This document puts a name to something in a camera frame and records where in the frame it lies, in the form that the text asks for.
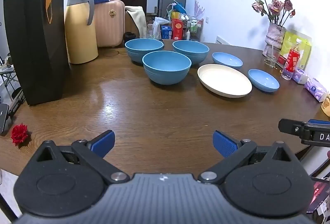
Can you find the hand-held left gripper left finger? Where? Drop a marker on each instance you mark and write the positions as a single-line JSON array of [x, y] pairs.
[[103, 142]]

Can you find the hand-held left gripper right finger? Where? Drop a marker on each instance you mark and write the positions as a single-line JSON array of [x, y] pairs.
[[224, 142]]

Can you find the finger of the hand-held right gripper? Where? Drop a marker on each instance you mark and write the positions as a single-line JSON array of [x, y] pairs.
[[290, 127], [319, 122]]

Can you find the small blue plate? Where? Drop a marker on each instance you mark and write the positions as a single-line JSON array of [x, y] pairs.
[[227, 60], [263, 81]]

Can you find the blue ribbed bowl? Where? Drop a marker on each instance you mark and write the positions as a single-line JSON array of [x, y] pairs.
[[190, 50], [166, 69], [144, 48]]

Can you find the cream snack packet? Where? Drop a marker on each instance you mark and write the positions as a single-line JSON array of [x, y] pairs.
[[326, 105]]

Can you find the large purple tissue pack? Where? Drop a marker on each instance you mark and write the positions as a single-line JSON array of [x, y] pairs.
[[315, 89]]

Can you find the small purple tissue pack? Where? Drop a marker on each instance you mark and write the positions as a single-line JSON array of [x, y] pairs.
[[300, 75]]

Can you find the dark device red glow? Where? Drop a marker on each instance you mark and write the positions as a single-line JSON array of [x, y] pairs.
[[321, 193]]

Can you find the cream oval plate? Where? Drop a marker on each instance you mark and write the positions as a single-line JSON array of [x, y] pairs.
[[224, 80]]

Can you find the red label plastic bottle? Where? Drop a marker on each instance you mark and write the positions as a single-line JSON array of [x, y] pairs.
[[291, 62]]

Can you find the clear drinking glass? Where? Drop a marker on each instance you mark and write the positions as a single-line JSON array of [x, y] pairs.
[[272, 59]]

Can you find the yellow green packet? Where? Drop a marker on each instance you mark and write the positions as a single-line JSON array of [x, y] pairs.
[[305, 51]]

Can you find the red rose flower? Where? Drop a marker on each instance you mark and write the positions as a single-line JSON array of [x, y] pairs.
[[19, 134]]

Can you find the pink mottled vase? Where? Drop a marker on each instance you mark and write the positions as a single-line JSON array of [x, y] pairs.
[[274, 35]]

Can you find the white flat panel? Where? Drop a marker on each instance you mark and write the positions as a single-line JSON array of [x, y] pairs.
[[223, 41]]

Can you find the yellow thermos jug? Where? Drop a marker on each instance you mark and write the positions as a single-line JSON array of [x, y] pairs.
[[80, 38]]

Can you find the black cup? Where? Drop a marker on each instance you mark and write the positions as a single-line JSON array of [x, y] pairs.
[[129, 37]]

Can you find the white pump bottle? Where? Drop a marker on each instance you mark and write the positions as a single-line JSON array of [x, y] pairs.
[[188, 34]]

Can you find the metal folding chair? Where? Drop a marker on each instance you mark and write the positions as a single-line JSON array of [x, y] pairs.
[[7, 77]]

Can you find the pink ribbed suitcase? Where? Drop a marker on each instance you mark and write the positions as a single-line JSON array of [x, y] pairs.
[[108, 25]]

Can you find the black paper bag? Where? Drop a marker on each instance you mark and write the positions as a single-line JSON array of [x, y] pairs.
[[36, 46]]

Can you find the red carton box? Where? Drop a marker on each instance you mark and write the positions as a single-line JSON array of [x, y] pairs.
[[178, 30]]

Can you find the brown wooden chair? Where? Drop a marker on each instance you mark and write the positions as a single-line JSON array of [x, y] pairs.
[[130, 24]]

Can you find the blue carton box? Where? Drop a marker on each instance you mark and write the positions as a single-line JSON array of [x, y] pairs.
[[166, 32]]

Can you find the beige cloth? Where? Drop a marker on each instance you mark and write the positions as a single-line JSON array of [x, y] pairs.
[[138, 20]]

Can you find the white plastic bag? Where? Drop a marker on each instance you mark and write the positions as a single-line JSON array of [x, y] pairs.
[[158, 25]]

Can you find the yellow bag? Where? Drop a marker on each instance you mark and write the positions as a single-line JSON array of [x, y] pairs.
[[175, 15]]

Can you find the teal bag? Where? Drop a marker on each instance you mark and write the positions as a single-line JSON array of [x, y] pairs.
[[178, 7]]

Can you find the pink wall sticker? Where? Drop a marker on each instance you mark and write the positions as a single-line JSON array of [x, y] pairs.
[[199, 7]]

